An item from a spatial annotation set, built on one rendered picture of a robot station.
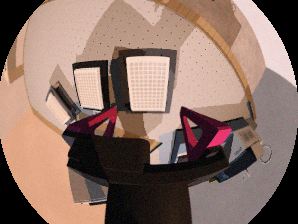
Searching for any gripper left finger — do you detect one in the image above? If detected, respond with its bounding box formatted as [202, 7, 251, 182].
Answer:
[65, 106, 117, 137]

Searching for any white well plate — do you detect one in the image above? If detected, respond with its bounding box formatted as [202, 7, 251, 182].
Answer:
[126, 56, 170, 111]
[46, 93, 70, 124]
[74, 67, 104, 110]

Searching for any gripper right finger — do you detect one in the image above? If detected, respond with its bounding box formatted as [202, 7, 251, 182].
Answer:
[180, 106, 231, 161]

